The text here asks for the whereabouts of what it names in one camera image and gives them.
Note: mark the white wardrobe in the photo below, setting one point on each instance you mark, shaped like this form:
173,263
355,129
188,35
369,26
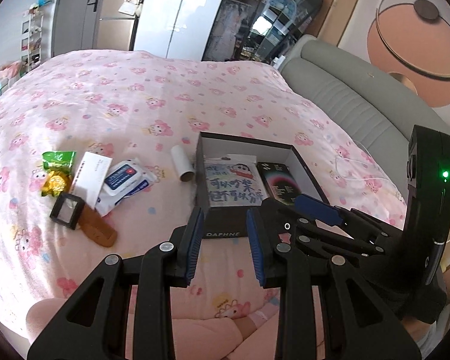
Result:
176,29

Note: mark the grey door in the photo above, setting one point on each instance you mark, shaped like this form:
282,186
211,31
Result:
75,25

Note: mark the small black square frame box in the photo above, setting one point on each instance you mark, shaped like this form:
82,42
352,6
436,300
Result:
67,210

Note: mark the white wire shelf rack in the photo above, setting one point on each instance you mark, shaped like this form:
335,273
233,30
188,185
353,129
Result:
31,38

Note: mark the pink cartoon print bedspread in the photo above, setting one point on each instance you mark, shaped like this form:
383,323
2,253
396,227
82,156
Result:
136,105

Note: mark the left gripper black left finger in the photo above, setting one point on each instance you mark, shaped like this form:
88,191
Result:
93,322

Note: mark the black cardboard shoe box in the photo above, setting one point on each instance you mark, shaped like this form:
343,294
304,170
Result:
229,222

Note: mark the brown wooden comb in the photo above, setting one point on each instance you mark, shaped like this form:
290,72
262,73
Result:
96,228

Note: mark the black rainbow screen protector box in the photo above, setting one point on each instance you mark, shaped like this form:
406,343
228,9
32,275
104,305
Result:
279,182

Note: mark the white paper envelope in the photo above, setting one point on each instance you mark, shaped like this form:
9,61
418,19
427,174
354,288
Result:
89,177

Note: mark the black glass display cabinet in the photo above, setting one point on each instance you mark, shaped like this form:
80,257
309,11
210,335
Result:
230,32

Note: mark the beige fridge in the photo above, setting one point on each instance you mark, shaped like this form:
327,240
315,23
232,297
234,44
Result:
117,24

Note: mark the alcohol wipes pack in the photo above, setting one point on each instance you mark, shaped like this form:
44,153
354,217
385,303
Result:
123,180

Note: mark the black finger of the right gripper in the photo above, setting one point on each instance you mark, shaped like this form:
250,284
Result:
283,224
314,209

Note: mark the cartoon bead art kit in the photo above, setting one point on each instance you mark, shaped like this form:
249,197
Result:
233,180

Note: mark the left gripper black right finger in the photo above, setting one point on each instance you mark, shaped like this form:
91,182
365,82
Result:
325,304

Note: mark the green yellow snack packet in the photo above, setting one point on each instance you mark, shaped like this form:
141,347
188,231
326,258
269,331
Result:
58,166

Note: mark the grey upholstered headboard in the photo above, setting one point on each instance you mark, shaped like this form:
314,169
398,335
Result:
373,108

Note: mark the round orange wall decoration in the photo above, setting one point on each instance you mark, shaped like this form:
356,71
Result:
410,40

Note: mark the white cardboard tube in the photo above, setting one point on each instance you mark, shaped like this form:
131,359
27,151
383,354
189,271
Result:
183,166

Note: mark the black skateboard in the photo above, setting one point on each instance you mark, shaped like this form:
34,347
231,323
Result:
296,17

